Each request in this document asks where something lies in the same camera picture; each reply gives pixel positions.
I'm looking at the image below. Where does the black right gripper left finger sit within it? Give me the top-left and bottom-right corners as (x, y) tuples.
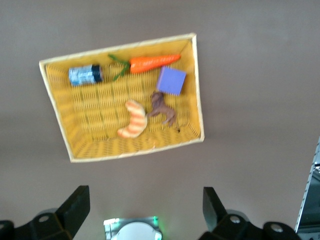
(0, 184), (91, 240)

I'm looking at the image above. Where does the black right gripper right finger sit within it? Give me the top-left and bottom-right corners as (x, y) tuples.
(198, 186), (303, 240)

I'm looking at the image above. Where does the yellow woven basket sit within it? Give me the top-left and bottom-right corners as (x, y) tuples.
(38, 32), (205, 164)

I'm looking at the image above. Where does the toy croissant bread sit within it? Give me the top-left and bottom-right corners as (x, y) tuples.
(116, 99), (149, 139)

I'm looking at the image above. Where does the brown toy horse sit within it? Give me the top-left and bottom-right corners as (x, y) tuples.
(146, 91), (181, 132)

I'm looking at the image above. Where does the small black-capped jar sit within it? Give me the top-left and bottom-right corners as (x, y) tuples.
(68, 63), (104, 87)

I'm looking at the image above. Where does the purple foam cube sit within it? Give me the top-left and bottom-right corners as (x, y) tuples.
(156, 66), (188, 97)

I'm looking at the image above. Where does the orange toy carrot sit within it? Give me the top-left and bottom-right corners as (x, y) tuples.
(107, 53), (181, 82)

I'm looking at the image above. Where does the aluminium table edge rail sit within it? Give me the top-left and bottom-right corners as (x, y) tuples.
(294, 136), (320, 235)

